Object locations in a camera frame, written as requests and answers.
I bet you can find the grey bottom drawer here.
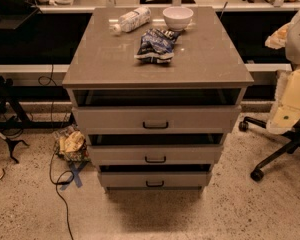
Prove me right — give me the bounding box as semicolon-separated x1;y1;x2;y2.
98;172;212;188

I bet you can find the grey drawer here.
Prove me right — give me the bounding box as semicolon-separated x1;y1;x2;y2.
88;145;223;166
98;172;212;188
72;106;241;134

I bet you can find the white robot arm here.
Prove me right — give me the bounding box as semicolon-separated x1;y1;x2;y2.
265;10;300;134

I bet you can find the grey top drawer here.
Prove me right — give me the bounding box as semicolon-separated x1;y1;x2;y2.
72;106;241;134

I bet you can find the grey drawer cabinet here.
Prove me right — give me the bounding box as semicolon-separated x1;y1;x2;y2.
63;7;253;190

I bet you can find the grey middle drawer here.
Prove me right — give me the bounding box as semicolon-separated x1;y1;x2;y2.
88;145;223;166

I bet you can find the blue crumpled chip bag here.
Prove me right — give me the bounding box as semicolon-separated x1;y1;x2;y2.
135;28;180;64

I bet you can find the colourful snack bag on floor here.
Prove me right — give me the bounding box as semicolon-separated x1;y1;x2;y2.
53;125;90;162

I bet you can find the blue tape cross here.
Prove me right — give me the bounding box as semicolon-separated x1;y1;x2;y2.
60;161;88;190

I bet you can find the clear plastic water bottle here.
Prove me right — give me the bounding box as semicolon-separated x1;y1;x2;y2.
111;7;151;34

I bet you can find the white bowl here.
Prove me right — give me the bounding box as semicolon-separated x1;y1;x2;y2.
163;6;194;31

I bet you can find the black tripod stand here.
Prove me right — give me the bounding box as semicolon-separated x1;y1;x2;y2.
0;132;27;164

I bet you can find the black office chair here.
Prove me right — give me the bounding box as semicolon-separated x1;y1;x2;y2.
238;107;300;182

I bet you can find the black floor cable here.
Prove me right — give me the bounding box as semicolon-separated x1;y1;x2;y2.
37;63;75;240

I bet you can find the black desk frame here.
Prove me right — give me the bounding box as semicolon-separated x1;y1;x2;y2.
0;75;74;129

